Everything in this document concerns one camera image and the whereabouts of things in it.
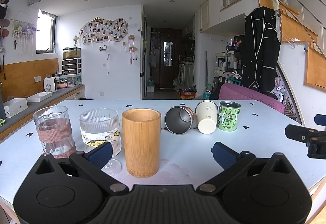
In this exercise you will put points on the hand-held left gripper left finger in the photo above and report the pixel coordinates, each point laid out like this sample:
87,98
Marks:
101,154

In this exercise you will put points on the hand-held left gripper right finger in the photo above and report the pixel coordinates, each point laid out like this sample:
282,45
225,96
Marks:
224,155

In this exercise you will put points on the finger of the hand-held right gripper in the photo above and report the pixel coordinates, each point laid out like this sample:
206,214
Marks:
296,133
321,120

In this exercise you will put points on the white paper cup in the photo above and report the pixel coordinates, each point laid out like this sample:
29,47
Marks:
207,117

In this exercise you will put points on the stainless steel cup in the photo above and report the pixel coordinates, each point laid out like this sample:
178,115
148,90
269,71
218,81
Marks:
178,122

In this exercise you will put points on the bamboo cup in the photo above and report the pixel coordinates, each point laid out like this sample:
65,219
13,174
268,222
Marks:
141,142

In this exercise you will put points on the ribbed stemmed glass with print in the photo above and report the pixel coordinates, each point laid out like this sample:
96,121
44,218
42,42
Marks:
100,127

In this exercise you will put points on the green printed tin can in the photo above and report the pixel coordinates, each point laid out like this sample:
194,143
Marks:
228,117

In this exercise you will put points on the clear glass with pink bands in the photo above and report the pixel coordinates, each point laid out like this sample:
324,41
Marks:
52,127

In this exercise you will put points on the pink chair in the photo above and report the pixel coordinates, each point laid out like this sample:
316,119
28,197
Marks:
244,95

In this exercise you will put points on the plastic water bottle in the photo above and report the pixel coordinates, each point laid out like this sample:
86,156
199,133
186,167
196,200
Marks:
207,92

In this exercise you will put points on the red snack box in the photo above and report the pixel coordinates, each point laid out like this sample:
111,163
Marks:
188,93

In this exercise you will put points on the kitchen counter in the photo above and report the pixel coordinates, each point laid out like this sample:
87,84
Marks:
63,92

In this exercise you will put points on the white plastic clamp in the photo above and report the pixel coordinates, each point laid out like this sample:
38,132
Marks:
236,74

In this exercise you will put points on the flat white box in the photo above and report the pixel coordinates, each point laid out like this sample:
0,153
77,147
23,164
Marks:
39,97

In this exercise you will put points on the white countertop appliance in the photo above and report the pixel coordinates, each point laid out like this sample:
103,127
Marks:
50,84

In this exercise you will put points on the black jacket with white trim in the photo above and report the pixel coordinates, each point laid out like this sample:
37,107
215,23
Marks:
259,50

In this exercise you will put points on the washing machine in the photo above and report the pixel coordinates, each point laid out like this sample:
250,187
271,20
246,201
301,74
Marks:
181,74

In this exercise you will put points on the small drawer unit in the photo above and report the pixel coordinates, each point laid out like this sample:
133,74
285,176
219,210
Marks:
71,66

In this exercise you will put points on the black storage rack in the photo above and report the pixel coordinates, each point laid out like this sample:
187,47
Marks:
234,59

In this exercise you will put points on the white cardboard box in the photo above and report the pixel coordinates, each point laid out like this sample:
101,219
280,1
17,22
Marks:
15,108

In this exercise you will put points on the glass fish tank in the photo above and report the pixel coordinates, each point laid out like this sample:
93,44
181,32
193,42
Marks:
71,53

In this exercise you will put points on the grey tote bag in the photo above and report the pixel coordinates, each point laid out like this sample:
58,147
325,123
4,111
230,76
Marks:
152,59

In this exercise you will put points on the dark wooden door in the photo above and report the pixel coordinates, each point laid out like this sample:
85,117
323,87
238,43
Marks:
166,58

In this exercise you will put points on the hanging mirror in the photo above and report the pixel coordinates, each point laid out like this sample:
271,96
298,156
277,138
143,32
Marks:
167,54

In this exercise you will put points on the cloud-shaped photo board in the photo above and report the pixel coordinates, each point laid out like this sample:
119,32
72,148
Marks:
103,31

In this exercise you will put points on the window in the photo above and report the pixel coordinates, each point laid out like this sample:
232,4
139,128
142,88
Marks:
45,32

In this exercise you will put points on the wall socket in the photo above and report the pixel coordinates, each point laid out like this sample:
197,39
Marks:
37,79

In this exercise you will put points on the macrame wall hanging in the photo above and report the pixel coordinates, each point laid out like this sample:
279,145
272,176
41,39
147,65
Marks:
23,32

